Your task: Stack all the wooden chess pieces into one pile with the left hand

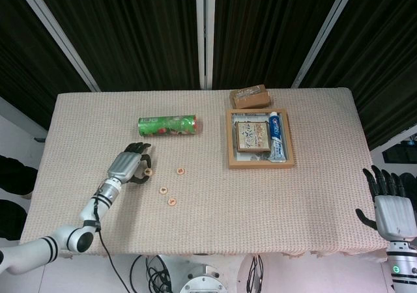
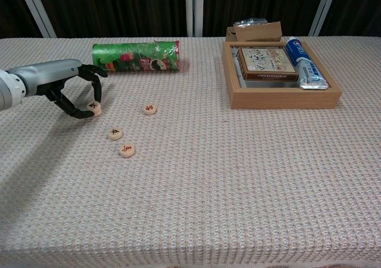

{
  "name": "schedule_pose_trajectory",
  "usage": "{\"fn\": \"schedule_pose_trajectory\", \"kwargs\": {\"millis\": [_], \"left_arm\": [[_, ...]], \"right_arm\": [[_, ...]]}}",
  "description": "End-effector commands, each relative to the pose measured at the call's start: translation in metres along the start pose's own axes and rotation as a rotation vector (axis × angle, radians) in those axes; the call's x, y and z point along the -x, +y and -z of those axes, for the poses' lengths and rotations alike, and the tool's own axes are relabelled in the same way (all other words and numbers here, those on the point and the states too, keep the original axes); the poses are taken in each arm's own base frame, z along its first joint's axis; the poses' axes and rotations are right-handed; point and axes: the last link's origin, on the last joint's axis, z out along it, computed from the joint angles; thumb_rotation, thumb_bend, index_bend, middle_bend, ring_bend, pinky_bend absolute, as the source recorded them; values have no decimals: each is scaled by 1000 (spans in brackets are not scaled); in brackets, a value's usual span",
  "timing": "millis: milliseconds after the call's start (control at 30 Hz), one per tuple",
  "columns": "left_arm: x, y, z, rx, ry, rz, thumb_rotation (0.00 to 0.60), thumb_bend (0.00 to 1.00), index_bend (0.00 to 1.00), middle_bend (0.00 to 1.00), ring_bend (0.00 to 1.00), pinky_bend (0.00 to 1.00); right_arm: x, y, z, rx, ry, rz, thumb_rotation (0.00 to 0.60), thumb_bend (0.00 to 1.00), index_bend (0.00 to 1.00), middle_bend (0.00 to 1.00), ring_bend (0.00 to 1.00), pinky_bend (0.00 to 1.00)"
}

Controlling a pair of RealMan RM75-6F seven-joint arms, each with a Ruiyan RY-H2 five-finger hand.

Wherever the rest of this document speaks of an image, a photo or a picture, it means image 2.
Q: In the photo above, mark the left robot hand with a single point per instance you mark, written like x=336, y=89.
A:
x=50, y=71

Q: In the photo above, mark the black character wooden chess piece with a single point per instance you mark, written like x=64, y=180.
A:
x=93, y=105
x=115, y=134

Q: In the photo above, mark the red character wooden chess piece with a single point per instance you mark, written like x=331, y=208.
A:
x=127, y=150
x=150, y=109
x=98, y=113

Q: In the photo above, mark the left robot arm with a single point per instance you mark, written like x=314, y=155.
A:
x=9, y=92

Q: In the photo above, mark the green chips can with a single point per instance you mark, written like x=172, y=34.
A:
x=140, y=56

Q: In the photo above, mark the dark pleated curtain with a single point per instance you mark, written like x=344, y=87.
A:
x=119, y=9

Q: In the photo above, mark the woven beige tablecloth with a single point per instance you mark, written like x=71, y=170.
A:
x=208, y=175

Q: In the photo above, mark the clear plastic bag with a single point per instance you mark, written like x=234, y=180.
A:
x=248, y=22

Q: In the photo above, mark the brown cardboard box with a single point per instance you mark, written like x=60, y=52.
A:
x=259, y=32

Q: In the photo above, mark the brown printed card box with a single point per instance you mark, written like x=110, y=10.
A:
x=268, y=61

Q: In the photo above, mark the wooden square tray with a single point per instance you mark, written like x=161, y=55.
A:
x=282, y=99

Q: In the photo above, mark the blue white toothpaste tube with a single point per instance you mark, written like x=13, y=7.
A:
x=300, y=59

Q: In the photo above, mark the white metal frame post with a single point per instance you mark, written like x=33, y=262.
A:
x=323, y=9
x=36, y=9
x=198, y=9

